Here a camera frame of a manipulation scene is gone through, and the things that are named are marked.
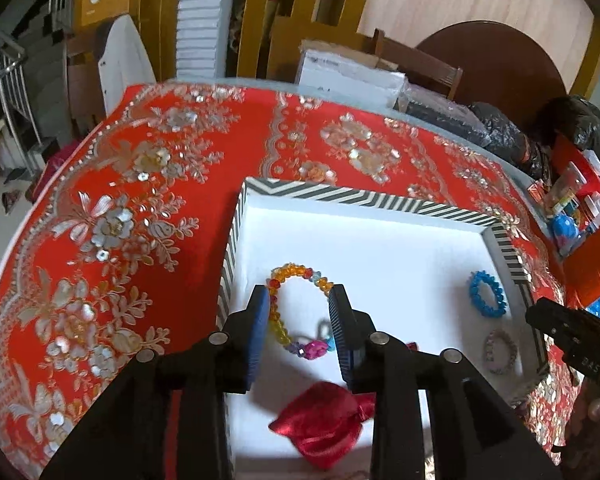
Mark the white folded board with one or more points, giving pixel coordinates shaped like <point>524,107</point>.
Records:
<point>125,70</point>

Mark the pink and blue charm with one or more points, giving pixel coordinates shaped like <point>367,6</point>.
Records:
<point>316,347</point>

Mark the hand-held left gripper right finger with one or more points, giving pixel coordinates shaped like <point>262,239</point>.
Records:
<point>339,330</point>

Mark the striped edge white tray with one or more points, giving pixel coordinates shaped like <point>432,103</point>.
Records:
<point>380,240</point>

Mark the brown cardboard sheet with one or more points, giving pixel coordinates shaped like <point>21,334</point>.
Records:
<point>320,42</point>

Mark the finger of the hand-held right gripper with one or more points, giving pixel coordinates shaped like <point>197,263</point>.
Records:
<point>550,317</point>

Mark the red floral tablecloth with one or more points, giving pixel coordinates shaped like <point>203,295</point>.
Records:
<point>130,210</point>

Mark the white cardboard box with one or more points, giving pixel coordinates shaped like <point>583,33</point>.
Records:
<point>350,80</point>

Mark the dark wooden chair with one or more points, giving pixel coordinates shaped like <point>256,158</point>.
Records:
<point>82,90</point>

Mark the white ribbed column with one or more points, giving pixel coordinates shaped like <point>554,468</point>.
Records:
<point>200,20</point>

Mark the patterned shoe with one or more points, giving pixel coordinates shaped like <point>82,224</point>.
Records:
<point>11,202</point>

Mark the metal stair railing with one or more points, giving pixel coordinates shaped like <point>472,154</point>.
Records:
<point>15,95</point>

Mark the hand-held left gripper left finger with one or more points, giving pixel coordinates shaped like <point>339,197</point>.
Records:
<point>261,330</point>

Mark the red plastic basket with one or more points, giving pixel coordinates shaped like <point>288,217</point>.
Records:
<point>567,152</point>

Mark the orange ribbed plastic bottle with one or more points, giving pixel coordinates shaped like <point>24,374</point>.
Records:
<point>597,270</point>

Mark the person's right hand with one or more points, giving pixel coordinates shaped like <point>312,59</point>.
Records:
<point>597,420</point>

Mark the black wrapped package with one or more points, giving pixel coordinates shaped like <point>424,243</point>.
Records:
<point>445,115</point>

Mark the red satin bow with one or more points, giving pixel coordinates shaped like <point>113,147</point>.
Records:
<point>325,425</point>

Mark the black plastic bag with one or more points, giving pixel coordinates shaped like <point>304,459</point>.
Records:
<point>580,120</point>
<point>505,135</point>

